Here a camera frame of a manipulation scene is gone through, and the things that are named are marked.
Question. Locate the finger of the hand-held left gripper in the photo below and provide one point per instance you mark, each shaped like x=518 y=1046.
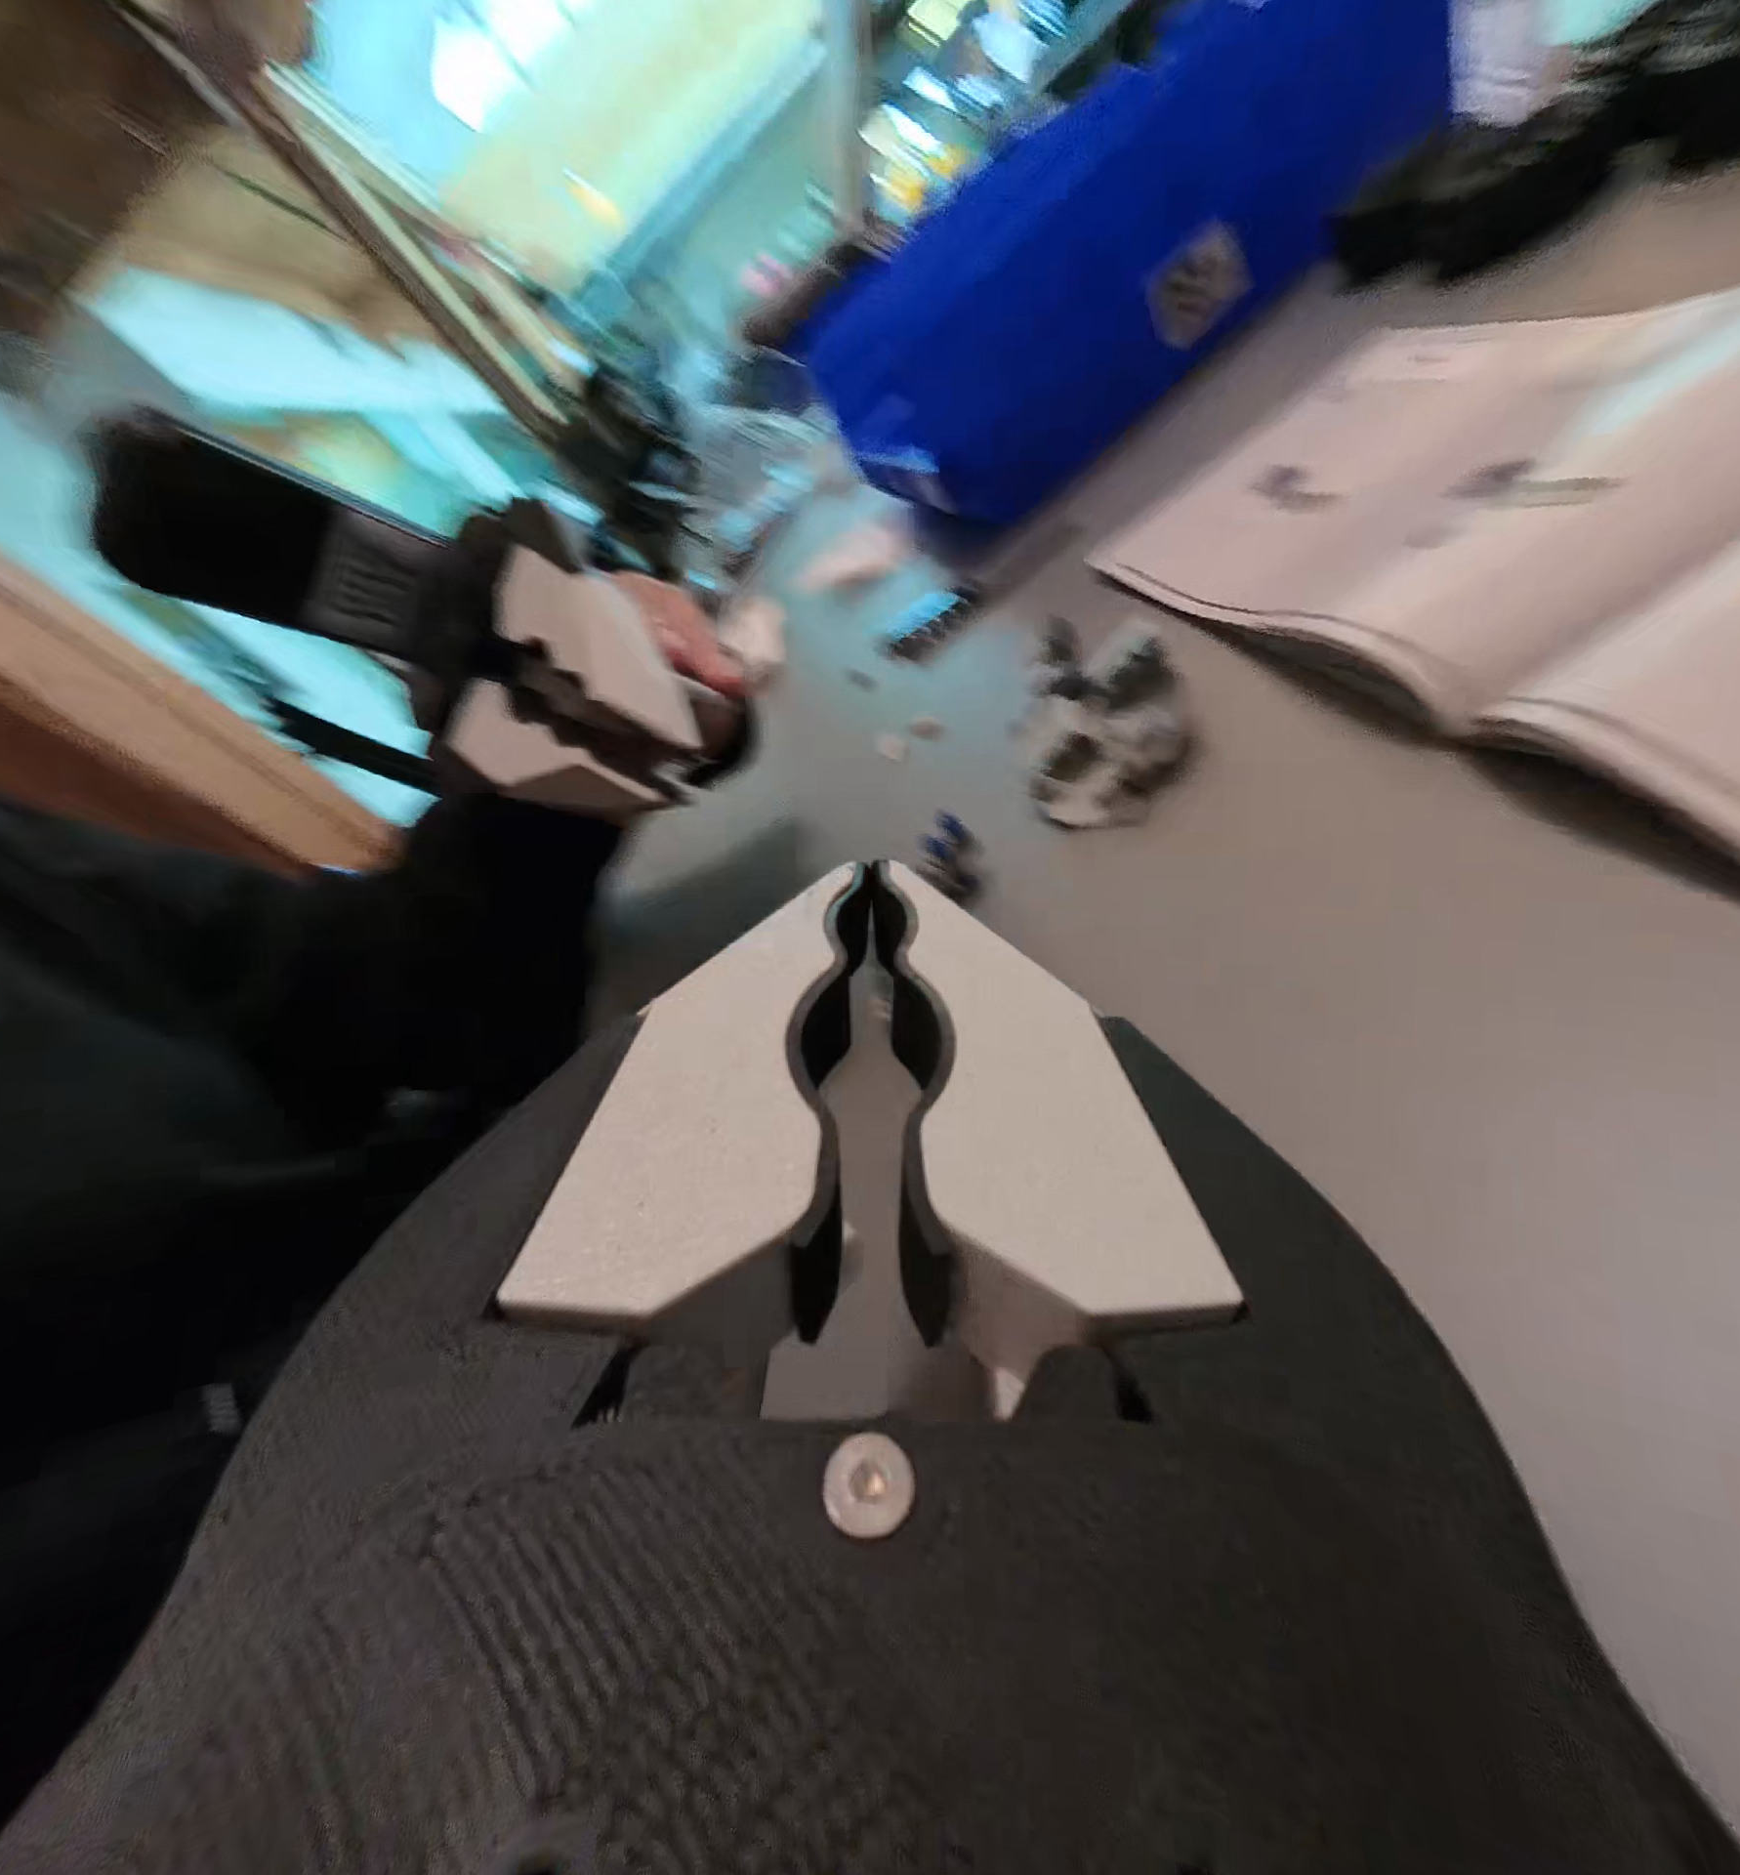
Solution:
x=591 y=644
x=548 y=747

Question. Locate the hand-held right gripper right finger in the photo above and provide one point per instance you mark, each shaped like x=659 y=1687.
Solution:
x=1061 y=1157

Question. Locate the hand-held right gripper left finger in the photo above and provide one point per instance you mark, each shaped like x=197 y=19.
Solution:
x=679 y=1157

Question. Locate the grey angled beam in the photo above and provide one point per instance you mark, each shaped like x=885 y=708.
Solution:
x=952 y=853

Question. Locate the blue plastic bin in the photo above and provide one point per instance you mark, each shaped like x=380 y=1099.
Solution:
x=1076 y=336

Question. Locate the person's left forearm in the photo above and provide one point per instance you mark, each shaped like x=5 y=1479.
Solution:
x=488 y=908

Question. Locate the grey desk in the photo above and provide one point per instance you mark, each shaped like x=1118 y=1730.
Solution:
x=1396 y=1099

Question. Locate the person's left hand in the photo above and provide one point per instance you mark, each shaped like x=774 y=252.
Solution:
x=695 y=651

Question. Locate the black beam with pale pins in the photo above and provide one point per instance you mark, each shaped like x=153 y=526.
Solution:
x=931 y=623

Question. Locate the grey brick assembly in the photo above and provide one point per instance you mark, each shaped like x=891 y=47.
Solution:
x=1106 y=734

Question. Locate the person's dark clothing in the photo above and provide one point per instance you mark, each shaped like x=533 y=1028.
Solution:
x=78 y=1170

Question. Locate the white instruction manual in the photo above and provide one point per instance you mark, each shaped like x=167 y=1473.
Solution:
x=1543 y=616

